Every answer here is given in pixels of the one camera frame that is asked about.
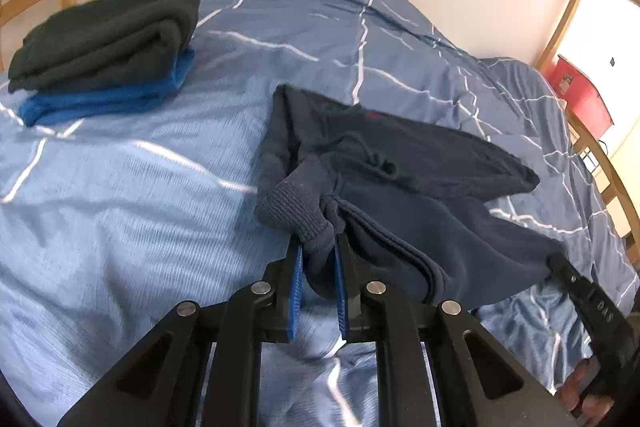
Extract blue checked duvet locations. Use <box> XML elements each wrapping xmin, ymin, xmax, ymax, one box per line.
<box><xmin>1</xmin><ymin>0</ymin><xmax>639</xmax><ymax>426</ymax></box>

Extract folded black garment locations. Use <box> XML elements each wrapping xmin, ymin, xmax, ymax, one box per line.
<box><xmin>8</xmin><ymin>0</ymin><xmax>201</xmax><ymax>94</ymax></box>

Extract red storage box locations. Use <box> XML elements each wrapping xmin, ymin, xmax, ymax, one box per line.
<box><xmin>546</xmin><ymin>55</ymin><xmax>614</xmax><ymax>140</ymax></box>

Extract navy blue sweatpants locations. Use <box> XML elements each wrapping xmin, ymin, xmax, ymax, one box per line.
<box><xmin>255</xmin><ymin>84</ymin><xmax>564</xmax><ymax>309</ymax></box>

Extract folded blue garment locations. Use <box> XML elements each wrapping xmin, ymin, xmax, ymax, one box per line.
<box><xmin>18</xmin><ymin>48</ymin><xmax>195</xmax><ymax>127</ymax></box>

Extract right hand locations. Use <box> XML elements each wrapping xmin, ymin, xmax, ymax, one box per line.
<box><xmin>555</xmin><ymin>357</ymin><xmax>631</xmax><ymax>426</ymax></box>

